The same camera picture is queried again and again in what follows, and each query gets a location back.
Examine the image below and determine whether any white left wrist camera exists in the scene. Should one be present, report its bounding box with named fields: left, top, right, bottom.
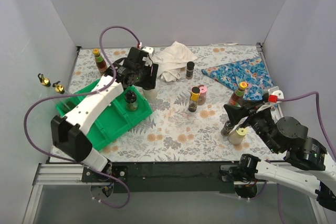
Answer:
left=141, top=47, right=154, bottom=67

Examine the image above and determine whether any clear gold-spout oil bottle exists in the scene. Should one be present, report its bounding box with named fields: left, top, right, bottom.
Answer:
left=52, top=81, right=75, bottom=113

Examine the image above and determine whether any black-cap white powder bottle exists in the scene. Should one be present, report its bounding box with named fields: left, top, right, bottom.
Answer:
left=143, top=89, right=158, bottom=101

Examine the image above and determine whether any green plastic organizer tray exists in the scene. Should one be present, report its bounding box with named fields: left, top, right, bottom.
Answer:
left=55, top=78, right=153, bottom=152

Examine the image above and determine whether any gold-cap pepper grinder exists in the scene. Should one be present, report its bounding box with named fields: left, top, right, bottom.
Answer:
left=188, top=86, right=200, bottom=112

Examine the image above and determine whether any white crumpled cloth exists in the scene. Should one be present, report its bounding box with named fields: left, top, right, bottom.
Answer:
left=152, top=41, right=197, bottom=82

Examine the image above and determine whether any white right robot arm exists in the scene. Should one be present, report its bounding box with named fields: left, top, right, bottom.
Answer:
left=224, top=100, right=335, bottom=211

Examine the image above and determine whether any black-lid seasoning shaker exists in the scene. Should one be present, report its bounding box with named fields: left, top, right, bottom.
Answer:
left=186, top=61, right=195, bottom=79

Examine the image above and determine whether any red chili sauce bottle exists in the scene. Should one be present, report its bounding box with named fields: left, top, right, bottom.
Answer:
left=227, top=81, right=248, bottom=106
left=92, top=48, right=108, bottom=75

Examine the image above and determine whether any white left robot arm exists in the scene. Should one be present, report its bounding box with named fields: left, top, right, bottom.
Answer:
left=51, top=46, right=159, bottom=182

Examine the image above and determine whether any dark round-cap bottle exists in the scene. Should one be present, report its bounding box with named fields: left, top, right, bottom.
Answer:
left=220, top=120, right=234, bottom=136

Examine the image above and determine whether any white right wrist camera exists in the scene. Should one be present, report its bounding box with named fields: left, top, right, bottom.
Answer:
left=258, top=86, right=284, bottom=112

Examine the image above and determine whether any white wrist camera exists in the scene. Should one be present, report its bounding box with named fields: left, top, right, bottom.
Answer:
left=258, top=86, right=284, bottom=112
left=141, top=47, right=154, bottom=67

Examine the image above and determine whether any blue floral cloth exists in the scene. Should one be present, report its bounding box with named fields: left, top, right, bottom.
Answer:
left=202, top=57, right=274, bottom=100

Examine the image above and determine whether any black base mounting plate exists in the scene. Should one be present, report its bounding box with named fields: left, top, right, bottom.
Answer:
left=80, top=161, right=266, bottom=195

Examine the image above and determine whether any pink-lid spice jar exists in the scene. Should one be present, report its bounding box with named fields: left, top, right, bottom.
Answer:
left=198, top=85, right=207, bottom=105

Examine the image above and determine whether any small black-cap spice jar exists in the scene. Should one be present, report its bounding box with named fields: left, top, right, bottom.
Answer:
left=124, top=90, right=138, bottom=111

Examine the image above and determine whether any yellow-lid white sauce bottle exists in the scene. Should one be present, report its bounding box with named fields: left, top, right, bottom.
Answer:
left=228, top=127, right=248, bottom=145

